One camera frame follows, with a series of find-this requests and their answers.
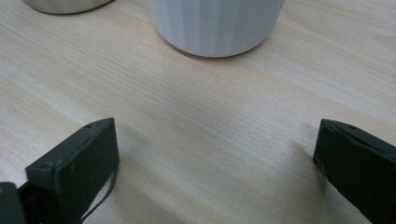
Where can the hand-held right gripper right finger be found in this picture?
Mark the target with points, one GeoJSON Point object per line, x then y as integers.
{"type": "Point", "coordinates": [361, 165]}

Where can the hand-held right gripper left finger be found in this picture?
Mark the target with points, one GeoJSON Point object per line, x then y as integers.
{"type": "Point", "coordinates": [77, 174]}

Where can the metal bowl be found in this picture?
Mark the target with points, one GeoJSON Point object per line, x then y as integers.
{"type": "Point", "coordinates": [65, 5]}

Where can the white ribbed cup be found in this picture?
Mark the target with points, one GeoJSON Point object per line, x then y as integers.
{"type": "Point", "coordinates": [214, 25]}

